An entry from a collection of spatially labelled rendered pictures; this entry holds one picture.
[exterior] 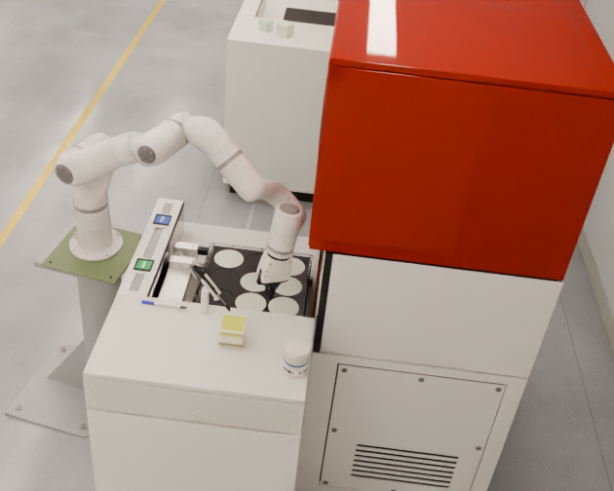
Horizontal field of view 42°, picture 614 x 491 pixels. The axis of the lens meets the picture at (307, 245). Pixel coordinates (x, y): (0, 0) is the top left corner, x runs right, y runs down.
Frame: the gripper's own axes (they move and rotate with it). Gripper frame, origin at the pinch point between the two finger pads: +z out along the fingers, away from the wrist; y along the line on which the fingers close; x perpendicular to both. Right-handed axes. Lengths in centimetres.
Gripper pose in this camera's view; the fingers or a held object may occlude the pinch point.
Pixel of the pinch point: (269, 291)
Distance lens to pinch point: 251.5
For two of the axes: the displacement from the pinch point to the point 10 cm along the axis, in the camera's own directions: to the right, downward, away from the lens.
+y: -8.8, 0.8, -4.7
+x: 4.3, 5.7, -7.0
